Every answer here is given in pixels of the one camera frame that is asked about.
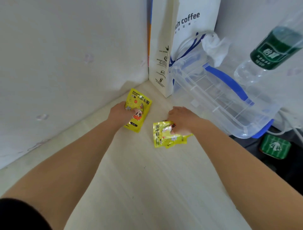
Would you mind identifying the clear plastic box blue handles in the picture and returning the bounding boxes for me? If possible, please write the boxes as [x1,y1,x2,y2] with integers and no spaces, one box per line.
[169,32,281,139]

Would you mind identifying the person's left forearm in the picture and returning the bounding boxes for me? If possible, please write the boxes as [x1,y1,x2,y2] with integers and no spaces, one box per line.
[0,118,119,230]

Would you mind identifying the white cable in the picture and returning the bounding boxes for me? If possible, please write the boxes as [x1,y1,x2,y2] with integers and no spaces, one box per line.
[267,109,303,144]

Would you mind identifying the clear bottle green label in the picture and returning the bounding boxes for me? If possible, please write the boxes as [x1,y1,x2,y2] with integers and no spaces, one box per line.
[234,7,303,87]

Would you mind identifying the orange blue flat board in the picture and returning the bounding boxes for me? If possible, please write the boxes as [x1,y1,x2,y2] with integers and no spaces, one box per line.
[147,0,153,68]

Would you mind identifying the white paper bag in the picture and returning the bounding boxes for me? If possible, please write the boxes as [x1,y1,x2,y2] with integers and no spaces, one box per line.
[149,0,222,98]

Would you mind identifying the person's right forearm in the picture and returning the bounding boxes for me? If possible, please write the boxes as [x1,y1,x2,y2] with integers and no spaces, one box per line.
[189,118,303,230]

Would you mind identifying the black sleeve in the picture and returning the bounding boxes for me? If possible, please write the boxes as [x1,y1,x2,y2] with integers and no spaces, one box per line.
[0,198,53,230]

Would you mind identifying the green white striped pouch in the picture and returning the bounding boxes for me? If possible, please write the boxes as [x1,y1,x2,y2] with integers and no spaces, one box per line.
[259,134,292,160]

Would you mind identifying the person's left hand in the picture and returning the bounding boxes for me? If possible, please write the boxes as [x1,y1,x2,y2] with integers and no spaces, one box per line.
[108,101,143,130]

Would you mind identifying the yellow cartoon snack packet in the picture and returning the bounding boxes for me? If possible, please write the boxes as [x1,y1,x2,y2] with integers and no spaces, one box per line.
[153,120,193,149]
[123,88,153,133]

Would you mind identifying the black bag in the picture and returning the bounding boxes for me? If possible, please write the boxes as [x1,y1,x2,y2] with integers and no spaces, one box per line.
[229,125,303,197]

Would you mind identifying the white crumpled tissue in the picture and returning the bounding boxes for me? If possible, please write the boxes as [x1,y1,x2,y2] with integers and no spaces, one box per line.
[201,32,231,68]

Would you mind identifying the person's right hand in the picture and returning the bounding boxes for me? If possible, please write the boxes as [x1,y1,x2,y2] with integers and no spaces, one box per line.
[167,106,202,136]

